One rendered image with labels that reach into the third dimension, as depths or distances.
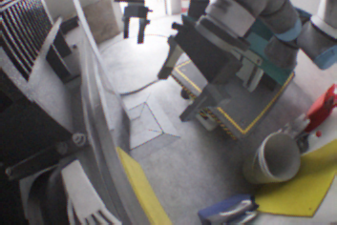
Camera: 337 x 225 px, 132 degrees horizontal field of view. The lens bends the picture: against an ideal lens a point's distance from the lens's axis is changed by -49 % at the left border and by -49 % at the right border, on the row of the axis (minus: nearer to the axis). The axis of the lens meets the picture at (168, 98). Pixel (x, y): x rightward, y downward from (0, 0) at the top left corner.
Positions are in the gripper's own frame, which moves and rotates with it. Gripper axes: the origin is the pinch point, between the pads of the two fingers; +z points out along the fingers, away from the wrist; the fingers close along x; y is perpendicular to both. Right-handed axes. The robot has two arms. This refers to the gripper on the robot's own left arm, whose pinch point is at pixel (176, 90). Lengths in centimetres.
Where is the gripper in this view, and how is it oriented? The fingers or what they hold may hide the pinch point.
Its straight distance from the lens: 31.0
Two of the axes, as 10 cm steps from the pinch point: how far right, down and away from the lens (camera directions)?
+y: -7.9, 0.3, -6.1
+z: -4.5, 6.5, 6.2
